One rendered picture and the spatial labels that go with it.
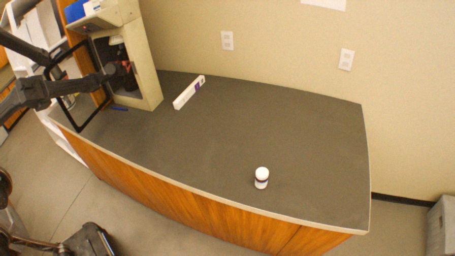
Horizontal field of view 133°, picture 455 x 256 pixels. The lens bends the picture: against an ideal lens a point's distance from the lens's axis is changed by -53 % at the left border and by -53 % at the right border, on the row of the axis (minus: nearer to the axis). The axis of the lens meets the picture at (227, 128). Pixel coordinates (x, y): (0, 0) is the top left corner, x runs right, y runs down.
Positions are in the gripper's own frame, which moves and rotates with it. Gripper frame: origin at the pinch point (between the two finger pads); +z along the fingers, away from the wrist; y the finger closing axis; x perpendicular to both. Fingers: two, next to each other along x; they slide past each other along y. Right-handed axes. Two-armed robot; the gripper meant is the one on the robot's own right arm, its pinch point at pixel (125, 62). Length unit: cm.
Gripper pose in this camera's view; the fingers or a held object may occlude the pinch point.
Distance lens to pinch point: 113.6
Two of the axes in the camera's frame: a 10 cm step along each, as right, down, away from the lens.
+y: -9.4, -1.6, 2.9
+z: 3.3, -6.2, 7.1
